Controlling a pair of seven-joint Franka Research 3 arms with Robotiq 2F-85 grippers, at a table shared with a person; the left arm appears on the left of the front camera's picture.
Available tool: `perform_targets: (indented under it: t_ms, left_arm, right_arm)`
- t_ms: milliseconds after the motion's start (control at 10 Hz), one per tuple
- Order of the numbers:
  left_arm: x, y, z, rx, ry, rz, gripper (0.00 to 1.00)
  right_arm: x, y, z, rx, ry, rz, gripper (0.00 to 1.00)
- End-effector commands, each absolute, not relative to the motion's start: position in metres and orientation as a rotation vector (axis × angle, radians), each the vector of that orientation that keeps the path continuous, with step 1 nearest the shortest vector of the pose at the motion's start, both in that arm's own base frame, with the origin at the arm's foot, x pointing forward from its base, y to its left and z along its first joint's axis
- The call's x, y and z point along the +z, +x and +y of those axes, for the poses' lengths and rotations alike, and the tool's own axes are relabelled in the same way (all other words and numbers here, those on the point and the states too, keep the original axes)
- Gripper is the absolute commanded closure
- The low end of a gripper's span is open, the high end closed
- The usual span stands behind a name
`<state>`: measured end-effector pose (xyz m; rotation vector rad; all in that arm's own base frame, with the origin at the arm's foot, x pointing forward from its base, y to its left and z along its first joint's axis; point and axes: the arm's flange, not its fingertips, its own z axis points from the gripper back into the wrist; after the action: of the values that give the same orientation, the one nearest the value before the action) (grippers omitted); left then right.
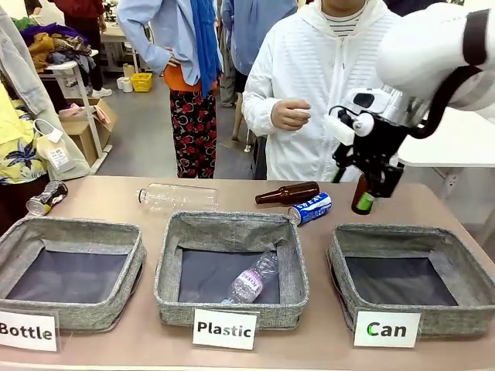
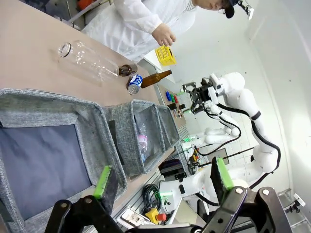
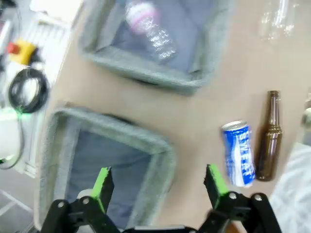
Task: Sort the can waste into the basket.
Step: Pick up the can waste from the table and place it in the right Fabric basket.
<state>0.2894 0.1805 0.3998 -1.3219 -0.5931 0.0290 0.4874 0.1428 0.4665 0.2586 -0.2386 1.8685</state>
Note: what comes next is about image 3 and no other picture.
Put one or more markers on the yellow red emergency stop button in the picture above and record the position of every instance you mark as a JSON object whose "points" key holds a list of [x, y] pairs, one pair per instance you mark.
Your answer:
{"points": [[20, 49]]}

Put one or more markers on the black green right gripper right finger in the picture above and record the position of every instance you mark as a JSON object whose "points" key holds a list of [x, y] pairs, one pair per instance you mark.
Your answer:
{"points": [[218, 191]]}

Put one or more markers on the blue white sweat can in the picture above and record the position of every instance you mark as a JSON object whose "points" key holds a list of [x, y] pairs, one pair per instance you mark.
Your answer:
{"points": [[239, 155]]}

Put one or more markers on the empty grey felt basket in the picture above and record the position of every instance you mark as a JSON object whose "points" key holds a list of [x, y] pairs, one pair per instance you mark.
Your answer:
{"points": [[102, 145]]}

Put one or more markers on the brown glass bottle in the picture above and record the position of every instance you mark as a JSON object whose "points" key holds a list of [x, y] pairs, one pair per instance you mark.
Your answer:
{"points": [[271, 143]]}

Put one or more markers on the clear plastic bottle pink label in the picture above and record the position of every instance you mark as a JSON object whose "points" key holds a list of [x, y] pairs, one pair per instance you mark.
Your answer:
{"points": [[155, 36]]}

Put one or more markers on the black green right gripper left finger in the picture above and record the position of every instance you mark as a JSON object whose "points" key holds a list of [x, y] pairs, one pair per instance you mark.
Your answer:
{"points": [[99, 191]]}

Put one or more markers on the clear empty plastic bottle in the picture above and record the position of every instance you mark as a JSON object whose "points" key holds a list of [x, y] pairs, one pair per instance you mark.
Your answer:
{"points": [[274, 19]]}

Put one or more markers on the grey felt basket with bottle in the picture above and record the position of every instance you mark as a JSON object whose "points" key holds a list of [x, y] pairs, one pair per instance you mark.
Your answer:
{"points": [[155, 70]]}

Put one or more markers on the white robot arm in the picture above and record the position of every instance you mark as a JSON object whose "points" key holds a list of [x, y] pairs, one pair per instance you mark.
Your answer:
{"points": [[9, 133]]}

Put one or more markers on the person's white sleeve forearm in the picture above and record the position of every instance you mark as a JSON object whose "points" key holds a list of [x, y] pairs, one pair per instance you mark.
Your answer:
{"points": [[291, 194]]}

